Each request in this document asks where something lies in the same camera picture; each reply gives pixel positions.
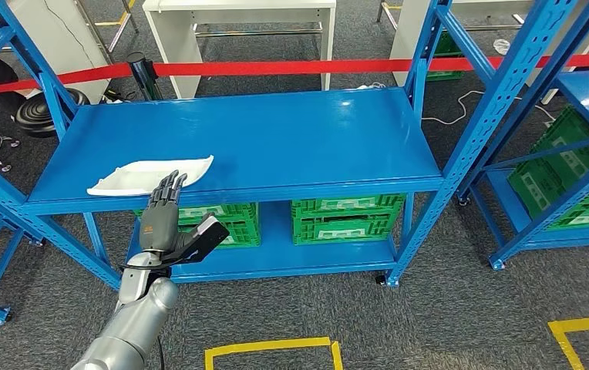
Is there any white curved plastic part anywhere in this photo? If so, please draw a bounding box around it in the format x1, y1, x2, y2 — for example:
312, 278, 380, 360
86, 154, 215, 197

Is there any green plastic crate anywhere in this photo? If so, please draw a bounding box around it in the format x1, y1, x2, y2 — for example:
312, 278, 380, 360
424, 30, 465, 82
133, 203, 259, 227
528, 104, 589, 205
177, 219, 261, 250
292, 210, 402, 246
290, 193, 407, 221
507, 162, 589, 230

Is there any red barrier belt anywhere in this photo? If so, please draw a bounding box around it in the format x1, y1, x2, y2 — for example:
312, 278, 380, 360
0, 53, 589, 97

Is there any yellow floor tape square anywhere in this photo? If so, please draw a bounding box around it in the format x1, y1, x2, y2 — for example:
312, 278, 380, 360
204, 337, 344, 370
547, 314, 589, 370

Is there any white table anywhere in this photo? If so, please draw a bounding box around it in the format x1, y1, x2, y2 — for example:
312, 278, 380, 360
142, 0, 338, 99

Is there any black round stanchion base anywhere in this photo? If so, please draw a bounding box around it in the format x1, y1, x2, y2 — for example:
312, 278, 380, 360
13, 87, 91, 139

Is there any white cabinet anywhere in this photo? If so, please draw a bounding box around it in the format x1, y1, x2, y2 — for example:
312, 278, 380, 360
11, 0, 112, 103

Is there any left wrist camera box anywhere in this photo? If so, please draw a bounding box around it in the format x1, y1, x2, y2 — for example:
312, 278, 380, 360
163, 214, 231, 267

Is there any white cable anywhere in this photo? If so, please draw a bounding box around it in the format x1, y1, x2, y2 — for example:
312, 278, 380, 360
421, 90, 556, 126

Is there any black stanchion post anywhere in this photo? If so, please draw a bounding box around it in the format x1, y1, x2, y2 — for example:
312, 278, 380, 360
126, 51, 163, 102

